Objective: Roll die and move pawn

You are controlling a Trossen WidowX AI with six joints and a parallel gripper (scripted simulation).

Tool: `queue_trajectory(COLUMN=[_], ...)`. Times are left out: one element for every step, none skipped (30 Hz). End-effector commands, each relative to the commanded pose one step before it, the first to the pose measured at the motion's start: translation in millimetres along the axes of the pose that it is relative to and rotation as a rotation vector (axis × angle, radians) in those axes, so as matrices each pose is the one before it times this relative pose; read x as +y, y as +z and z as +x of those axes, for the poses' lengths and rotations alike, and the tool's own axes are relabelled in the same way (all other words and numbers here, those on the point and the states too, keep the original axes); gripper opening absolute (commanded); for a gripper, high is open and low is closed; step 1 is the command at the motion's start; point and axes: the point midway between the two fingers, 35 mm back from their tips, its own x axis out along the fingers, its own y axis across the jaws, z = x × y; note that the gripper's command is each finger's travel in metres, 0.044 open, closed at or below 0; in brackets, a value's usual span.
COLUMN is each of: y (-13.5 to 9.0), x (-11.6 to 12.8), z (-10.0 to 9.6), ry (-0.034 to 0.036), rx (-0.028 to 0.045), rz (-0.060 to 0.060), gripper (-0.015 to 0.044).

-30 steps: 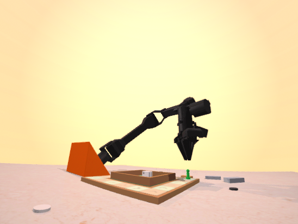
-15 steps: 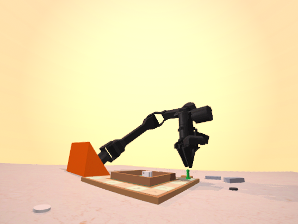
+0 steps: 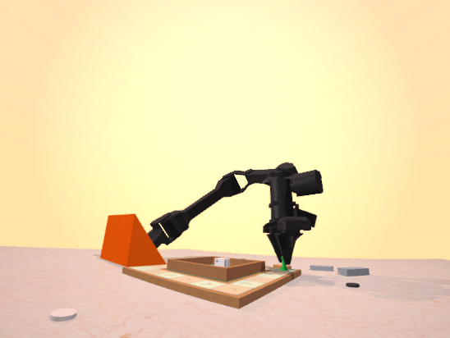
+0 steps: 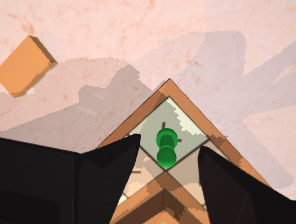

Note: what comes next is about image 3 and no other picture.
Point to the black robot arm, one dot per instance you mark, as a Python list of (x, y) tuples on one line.
[(283, 180)]

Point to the white die with black pips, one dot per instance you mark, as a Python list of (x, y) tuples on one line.
[(222, 262)]

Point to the white flat round disc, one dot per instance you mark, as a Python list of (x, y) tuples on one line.
[(63, 314)]

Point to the grey flat bar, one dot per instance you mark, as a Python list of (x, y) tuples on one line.
[(321, 268)]

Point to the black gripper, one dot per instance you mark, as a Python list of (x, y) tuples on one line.
[(284, 229)]

